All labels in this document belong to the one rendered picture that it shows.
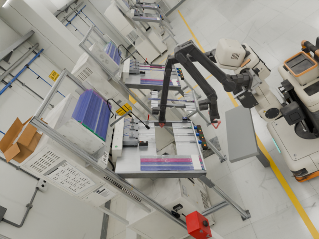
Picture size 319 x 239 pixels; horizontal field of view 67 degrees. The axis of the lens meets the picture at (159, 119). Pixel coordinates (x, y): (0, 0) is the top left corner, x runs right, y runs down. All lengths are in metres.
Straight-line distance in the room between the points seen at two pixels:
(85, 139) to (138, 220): 0.96
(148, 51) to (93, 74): 3.76
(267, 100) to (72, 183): 1.59
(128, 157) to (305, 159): 1.42
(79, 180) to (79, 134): 0.38
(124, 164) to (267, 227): 1.32
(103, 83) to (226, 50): 1.82
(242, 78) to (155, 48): 5.12
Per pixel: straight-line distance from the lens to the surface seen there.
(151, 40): 6.58
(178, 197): 2.17
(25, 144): 1.91
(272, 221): 2.43
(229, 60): 1.69
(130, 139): 2.12
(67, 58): 5.16
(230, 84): 1.59
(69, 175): 1.98
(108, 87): 3.12
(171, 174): 1.93
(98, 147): 1.89
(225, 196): 2.19
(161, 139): 3.57
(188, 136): 2.29
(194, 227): 1.75
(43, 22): 5.07
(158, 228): 2.53
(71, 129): 1.82
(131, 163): 1.99
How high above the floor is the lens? 2.12
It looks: 29 degrees down
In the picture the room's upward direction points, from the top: 46 degrees counter-clockwise
